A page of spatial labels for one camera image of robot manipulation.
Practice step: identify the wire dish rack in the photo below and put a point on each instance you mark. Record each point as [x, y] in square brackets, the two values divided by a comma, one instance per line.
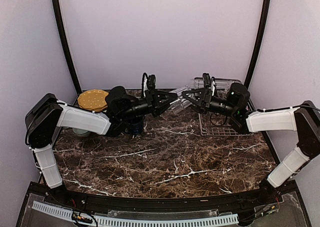
[217, 125]

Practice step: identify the clear drinking glass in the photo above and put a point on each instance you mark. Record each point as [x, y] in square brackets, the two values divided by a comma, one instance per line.
[225, 84]
[180, 103]

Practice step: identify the right black frame post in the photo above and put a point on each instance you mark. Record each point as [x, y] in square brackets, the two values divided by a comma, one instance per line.
[258, 42]

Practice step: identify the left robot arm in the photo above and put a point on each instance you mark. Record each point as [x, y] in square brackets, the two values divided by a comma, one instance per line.
[50, 113]

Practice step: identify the left black frame post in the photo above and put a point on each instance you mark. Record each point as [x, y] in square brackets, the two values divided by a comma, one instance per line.
[65, 45]

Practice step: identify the black frame post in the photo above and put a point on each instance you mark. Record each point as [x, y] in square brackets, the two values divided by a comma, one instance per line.
[65, 45]
[258, 42]

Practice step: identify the yellow polka dot plate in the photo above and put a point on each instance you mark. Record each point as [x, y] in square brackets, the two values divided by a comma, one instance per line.
[93, 99]
[98, 110]

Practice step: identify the pale green bowl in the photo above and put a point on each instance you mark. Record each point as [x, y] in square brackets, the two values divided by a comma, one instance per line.
[81, 132]

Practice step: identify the dark blue mug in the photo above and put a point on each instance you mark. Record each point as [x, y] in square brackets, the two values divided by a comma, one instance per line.
[135, 126]

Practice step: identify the black front rail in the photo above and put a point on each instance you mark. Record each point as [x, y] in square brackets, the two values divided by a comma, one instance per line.
[238, 203]

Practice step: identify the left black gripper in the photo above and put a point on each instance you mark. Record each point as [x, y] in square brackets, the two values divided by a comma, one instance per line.
[154, 101]

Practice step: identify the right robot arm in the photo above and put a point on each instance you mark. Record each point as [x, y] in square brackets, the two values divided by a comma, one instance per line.
[303, 119]

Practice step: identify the white slotted cable duct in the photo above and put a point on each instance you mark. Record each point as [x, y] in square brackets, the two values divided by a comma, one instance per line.
[103, 221]

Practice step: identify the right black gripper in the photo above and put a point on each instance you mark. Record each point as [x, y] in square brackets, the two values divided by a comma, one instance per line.
[205, 96]

